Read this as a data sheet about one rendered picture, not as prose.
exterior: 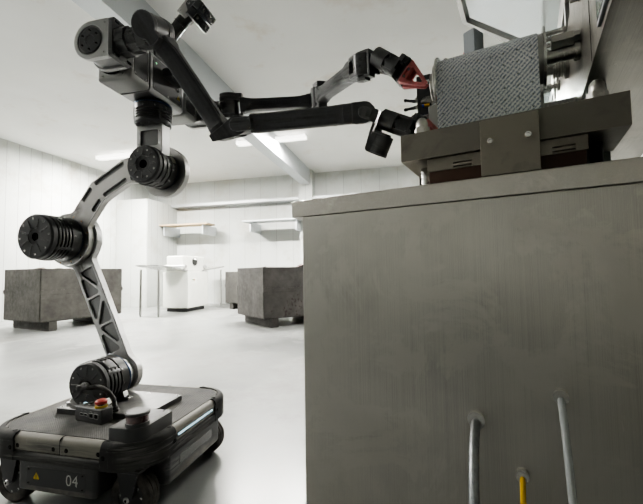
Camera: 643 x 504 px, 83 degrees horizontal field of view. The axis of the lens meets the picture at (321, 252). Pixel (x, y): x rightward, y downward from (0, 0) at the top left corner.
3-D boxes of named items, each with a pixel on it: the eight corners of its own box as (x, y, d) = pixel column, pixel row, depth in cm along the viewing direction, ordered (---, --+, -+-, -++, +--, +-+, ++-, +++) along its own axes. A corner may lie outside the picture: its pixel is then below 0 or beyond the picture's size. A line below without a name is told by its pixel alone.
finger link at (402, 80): (416, 92, 104) (392, 77, 108) (423, 101, 110) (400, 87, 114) (431, 69, 102) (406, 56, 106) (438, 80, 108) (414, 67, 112)
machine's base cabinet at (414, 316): (467, 357, 301) (463, 253, 306) (560, 366, 269) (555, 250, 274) (304, 595, 82) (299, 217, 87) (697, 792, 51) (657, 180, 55)
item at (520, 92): (439, 162, 97) (437, 94, 98) (542, 146, 85) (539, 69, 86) (439, 161, 97) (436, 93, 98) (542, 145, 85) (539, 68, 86)
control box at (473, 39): (470, 63, 157) (469, 41, 157) (484, 56, 151) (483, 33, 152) (460, 58, 153) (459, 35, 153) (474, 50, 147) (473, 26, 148)
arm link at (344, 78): (310, 112, 154) (308, 85, 153) (323, 112, 156) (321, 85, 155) (358, 80, 115) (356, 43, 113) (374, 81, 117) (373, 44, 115)
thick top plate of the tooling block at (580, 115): (419, 177, 95) (419, 155, 96) (613, 150, 76) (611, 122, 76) (401, 162, 81) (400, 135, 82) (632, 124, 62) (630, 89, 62)
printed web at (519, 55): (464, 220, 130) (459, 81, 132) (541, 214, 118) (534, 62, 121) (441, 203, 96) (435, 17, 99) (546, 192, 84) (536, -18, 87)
